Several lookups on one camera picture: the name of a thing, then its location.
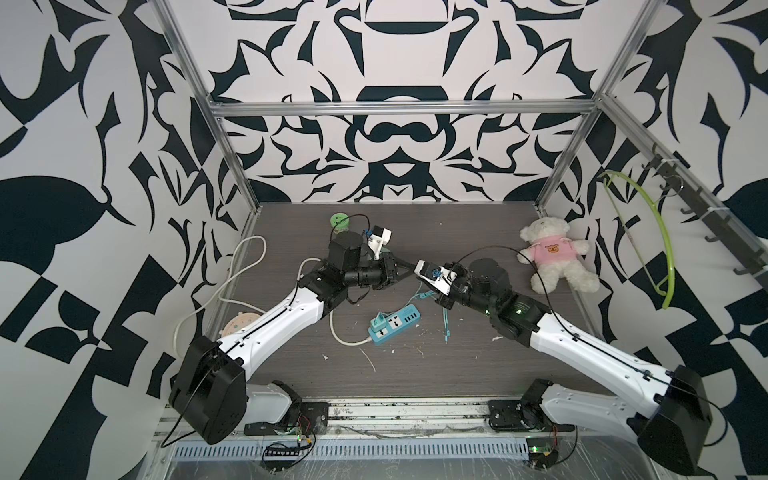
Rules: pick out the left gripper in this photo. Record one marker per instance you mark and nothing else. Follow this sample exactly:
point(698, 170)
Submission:
point(385, 264)

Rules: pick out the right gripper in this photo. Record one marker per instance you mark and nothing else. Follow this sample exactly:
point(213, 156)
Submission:
point(443, 300)

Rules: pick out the teal usb power adapter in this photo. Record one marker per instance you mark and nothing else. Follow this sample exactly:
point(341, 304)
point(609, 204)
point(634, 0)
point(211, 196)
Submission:
point(378, 323)

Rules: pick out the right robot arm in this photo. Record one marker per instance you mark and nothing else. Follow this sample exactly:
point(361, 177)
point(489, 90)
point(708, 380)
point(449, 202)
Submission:
point(664, 412)

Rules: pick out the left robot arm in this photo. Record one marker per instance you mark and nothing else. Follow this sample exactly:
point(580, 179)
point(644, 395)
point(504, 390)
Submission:
point(211, 392)

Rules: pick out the small green lid jar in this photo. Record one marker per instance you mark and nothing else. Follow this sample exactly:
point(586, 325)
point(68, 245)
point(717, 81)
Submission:
point(339, 222)

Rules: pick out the teal power strip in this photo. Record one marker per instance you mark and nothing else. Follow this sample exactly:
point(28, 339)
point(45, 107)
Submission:
point(397, 322)

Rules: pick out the white teddy bear pink shirt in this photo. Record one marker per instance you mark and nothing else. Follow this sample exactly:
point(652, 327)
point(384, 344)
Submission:
point(555, 255)

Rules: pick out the pink round clock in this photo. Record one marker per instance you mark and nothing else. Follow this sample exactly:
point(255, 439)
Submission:
point(239, 322)

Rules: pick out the green toy bow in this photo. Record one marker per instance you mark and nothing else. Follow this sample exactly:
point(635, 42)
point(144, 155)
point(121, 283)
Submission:
point(644, 227)

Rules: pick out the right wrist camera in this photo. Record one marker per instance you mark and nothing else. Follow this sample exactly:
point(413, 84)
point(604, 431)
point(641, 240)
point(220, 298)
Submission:
point(436, 277)

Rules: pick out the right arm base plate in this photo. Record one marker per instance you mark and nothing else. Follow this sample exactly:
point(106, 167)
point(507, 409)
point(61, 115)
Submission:
point(516, 416)

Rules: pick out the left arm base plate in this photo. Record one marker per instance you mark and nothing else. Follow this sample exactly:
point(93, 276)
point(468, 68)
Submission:
point(304, 417)

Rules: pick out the black wall hook rack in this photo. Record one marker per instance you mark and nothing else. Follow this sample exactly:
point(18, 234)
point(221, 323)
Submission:
point(725, 227)

